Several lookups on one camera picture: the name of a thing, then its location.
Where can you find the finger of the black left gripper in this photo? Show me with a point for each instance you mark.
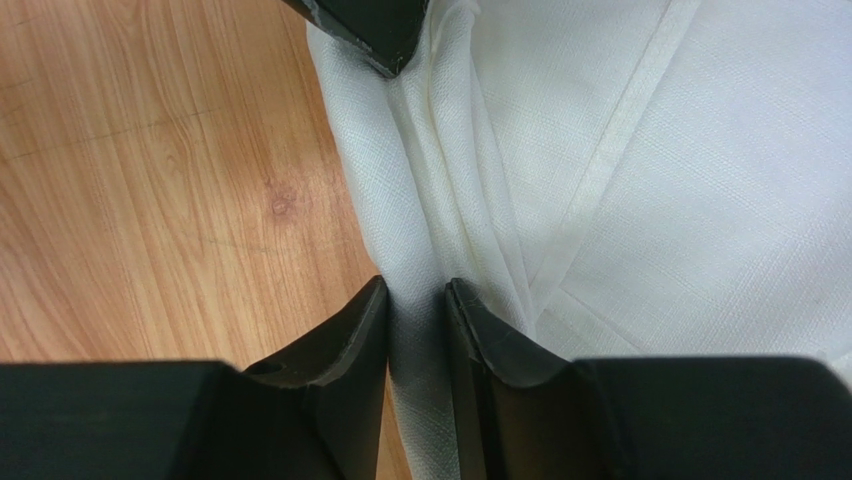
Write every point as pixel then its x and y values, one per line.
pixel 385 32

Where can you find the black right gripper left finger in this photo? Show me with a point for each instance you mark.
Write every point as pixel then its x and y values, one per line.
pixel 312 410

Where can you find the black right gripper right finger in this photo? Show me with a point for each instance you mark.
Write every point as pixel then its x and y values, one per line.
pixel 521 412

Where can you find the white cloth napkin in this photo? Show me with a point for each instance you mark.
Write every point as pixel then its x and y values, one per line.
pixel 612 177

